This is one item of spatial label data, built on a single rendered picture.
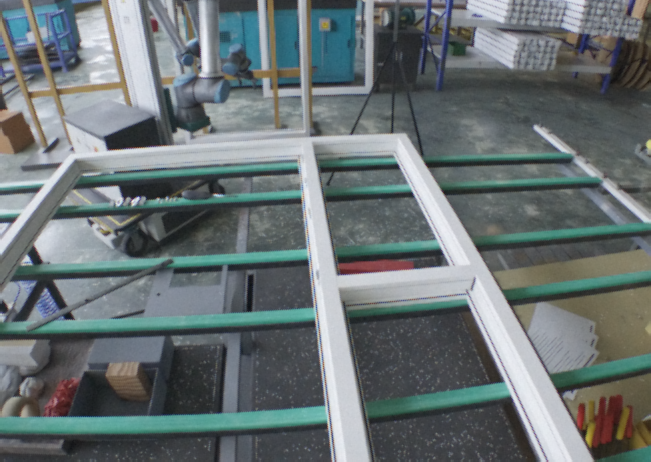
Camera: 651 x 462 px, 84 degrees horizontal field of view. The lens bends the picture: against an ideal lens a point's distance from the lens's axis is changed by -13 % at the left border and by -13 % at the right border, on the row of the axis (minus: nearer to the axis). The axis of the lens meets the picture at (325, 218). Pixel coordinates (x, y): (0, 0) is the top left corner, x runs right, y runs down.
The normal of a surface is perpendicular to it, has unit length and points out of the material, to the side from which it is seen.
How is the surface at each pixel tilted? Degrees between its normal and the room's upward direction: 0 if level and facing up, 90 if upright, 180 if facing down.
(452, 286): 90
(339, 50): 90
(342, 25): 90
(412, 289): 90
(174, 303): 0
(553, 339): 0
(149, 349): 0
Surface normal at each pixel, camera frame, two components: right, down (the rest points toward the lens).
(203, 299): 0.00, -0.81
